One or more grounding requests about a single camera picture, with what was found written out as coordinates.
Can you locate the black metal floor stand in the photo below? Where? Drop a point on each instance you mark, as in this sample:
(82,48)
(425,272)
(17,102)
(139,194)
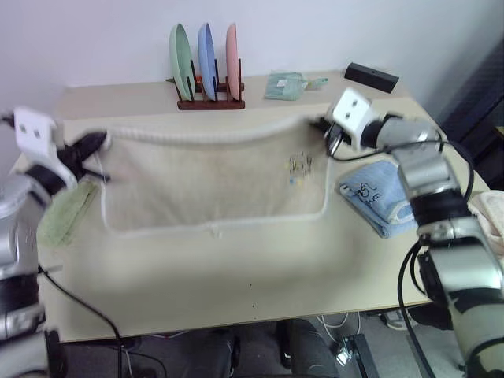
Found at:
(360,354)

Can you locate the beige towel with white trim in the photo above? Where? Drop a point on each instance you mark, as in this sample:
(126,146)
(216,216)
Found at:
(197,185)

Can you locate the blue plate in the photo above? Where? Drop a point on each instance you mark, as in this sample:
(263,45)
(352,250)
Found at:
(206,51)

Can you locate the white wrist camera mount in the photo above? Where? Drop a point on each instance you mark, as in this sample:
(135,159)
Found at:
(31,132)
(352,110)

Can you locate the folded blue towel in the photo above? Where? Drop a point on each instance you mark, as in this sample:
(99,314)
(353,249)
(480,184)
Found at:
(378,214)

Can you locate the brown wooden plate rack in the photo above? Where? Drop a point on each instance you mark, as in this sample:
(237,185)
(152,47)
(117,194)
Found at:
(210,104)

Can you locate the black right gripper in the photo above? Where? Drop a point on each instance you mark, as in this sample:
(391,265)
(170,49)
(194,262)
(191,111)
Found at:
(338,136)

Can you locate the dark cabinet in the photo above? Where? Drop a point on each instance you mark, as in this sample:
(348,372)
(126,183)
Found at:
(476,110)

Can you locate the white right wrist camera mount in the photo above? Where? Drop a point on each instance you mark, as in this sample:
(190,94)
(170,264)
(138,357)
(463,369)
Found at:
(352,110)

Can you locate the packaged green cloth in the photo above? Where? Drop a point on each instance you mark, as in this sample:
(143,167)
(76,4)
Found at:
(283,86)

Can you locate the pink plate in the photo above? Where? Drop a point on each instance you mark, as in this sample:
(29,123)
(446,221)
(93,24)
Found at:
(232,51)

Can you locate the folded green towel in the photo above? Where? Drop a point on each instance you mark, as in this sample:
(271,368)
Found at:
(65,212)

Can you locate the black rectangular box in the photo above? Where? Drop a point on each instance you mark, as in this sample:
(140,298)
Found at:
(372,77)

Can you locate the green plate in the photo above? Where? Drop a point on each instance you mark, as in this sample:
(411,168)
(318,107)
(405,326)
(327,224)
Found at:
(179,55)

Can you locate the black trouser leg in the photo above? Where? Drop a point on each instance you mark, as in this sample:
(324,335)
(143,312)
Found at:
(431,317)

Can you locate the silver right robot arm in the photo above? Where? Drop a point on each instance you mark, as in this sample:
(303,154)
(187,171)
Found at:
(429,169)

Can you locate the white sneaker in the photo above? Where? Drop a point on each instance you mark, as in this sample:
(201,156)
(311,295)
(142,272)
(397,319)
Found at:
(395,321)

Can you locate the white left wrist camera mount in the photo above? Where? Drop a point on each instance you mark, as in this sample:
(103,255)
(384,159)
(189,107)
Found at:
(31,132)

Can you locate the dark rounded shape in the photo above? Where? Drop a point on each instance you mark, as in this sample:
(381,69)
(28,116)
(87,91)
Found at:
(208,354)
(311,350)

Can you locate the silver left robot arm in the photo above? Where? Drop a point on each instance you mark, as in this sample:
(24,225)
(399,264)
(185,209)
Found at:
(15,244)

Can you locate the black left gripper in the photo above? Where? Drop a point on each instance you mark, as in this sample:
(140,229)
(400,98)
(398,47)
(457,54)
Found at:
(75,155)

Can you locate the folded pink towel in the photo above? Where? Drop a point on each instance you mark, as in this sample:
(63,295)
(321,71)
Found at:
(492,212)

